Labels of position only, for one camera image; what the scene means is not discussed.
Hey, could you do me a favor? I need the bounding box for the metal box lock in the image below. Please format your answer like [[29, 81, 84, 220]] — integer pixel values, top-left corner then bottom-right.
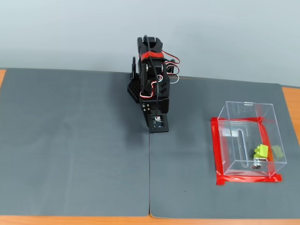
[[250, 157, 268, 170]]

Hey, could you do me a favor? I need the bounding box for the red white black servo wire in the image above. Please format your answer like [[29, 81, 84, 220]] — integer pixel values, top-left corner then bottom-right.
[[161, 49, 181, 84], [140, 75, 165, 99]]

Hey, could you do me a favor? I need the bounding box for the red tape band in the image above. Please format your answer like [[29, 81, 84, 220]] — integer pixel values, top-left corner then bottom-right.
[[140, 51, 165, 61]]

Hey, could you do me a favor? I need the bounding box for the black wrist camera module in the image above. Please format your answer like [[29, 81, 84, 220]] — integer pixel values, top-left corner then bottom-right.
[[149, 106, 170, 134]]

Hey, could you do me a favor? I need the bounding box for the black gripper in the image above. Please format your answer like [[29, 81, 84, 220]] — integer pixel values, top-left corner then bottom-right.
[[140, 75, 171, 129]]

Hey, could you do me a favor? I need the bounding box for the transparent acrylic box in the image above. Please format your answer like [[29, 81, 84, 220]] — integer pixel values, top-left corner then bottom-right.
[[217, 100, 288, 178]]

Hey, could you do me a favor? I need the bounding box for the green lego block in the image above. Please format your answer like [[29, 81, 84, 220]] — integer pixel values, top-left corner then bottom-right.
[[252, 144, 270, 161]]

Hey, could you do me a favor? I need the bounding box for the black table clamp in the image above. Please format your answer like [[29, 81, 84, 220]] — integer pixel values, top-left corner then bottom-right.
[[130, 56, 138, 80], [166, 60, 176, 76]]

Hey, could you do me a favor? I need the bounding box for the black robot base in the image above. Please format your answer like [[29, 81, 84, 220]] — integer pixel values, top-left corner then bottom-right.
[[126, 73, 144, 105]]

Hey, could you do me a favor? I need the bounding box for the grey mat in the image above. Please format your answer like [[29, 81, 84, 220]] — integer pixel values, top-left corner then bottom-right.
[[0, 67, 150, 218], [149, 75, 300, 220]]

